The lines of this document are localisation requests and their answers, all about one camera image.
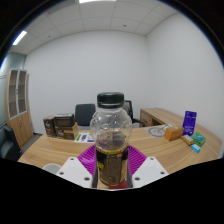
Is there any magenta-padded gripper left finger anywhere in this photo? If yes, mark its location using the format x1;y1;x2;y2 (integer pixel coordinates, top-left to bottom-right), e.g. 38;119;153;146
55;144;98;189

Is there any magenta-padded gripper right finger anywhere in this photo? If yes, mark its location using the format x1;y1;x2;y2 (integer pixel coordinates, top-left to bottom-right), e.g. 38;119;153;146
126;145;170;189

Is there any clear bottle with black cap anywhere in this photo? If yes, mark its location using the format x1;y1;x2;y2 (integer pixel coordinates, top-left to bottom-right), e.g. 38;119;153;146
89;92;133;190

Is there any white and green leaflet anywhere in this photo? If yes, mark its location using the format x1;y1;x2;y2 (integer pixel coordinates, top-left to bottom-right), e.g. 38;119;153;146
73;132;96;144

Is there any brown cardboard box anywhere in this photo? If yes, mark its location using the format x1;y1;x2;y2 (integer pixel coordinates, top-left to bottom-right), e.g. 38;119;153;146
54;122;80;141

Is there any round grey patterned mat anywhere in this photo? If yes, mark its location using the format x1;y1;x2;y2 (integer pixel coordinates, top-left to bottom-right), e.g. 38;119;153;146
147;125;168;138

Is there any orange box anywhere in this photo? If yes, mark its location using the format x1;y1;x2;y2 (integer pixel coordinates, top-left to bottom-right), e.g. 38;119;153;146
163;125;185;142

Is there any small dark brown box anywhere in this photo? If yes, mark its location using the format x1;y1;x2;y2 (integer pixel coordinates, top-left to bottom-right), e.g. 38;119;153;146
42;115;57;138

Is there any small yellow box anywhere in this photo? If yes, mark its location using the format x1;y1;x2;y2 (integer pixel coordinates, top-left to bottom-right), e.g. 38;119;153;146
179;134;196;147

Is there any small blue box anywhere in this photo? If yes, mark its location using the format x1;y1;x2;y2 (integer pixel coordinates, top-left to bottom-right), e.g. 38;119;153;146
190;143;202;154

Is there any wooden side desk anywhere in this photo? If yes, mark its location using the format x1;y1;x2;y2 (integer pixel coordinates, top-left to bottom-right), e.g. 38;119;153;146
139;107;188;129

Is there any dark padded office chair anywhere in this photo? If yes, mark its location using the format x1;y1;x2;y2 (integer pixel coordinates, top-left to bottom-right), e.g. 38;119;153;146
74;103;98;127

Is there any grey mesh office chair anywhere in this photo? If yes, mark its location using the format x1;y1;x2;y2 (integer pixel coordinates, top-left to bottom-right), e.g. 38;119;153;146
123;99;147;129

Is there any green box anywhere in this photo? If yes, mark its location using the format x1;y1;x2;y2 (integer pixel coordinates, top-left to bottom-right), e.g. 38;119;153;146
190;131;207;148

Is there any purple standing sign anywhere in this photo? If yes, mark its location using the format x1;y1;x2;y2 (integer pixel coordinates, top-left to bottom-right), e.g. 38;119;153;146
182;110;198;137

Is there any black leather sofa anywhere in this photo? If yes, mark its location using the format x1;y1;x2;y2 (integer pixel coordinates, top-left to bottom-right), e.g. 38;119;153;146
0;125;24;162

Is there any wooden cabinet with glass doors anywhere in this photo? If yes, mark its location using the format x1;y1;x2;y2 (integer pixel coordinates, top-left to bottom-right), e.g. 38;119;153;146
4;68;35;149

